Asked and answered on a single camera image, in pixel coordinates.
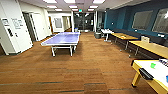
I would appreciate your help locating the dark side doorway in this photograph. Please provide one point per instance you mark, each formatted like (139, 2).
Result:
(28, 26)

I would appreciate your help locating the dark glass hallway doors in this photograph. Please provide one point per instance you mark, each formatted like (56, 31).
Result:
(83, 21)

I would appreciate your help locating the small white table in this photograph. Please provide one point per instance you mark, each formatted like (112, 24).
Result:
(106, 31)

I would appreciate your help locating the white wall notices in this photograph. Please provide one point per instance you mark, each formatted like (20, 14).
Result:
(13, 22)

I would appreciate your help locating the yellow air hockey table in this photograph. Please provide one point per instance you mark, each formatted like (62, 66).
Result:
(150, 78)

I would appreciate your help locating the dark trash bin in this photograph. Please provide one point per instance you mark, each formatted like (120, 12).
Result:
(97, 35)

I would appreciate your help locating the large wall window panel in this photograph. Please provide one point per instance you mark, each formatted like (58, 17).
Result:
(142, 20)
(161, 20)

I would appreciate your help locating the green exit sign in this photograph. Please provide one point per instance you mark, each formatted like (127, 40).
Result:
(80, 11)

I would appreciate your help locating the blue bowl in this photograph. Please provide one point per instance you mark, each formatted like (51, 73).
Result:
(166, 78)

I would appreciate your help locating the blue ping-pong table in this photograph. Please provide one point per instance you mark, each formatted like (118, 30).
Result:
(63, 39)

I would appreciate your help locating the small beige box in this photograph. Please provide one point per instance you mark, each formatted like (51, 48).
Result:
(145, 39)

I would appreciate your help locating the small green object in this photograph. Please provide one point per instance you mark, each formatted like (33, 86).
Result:
(153, 65)

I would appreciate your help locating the black wall card reader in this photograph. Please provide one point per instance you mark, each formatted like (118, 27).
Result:
(9, 32)

